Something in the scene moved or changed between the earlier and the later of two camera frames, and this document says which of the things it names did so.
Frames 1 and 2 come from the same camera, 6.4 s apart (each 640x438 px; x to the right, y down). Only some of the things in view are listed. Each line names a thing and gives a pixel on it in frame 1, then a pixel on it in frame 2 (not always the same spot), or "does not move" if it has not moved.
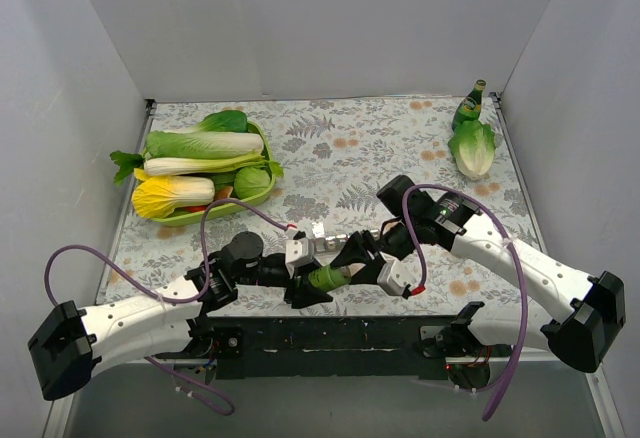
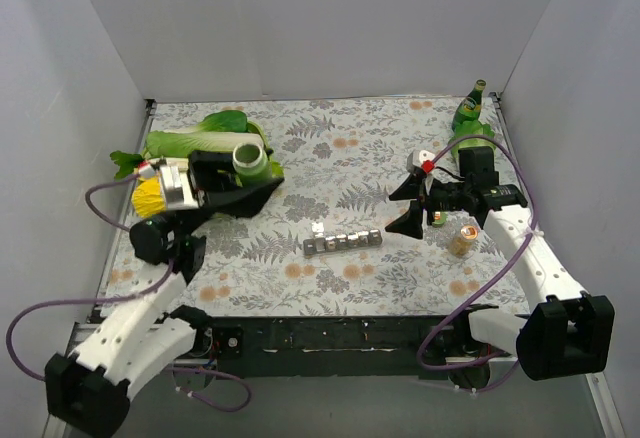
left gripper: (295, 279) → (208, 184)
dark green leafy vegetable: (224, 121) does not move
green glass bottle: (469, 108) does not move
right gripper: (381, 251) → (430, 199)
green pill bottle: (329, 277) → (250, 163)
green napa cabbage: (185, 144) does not move
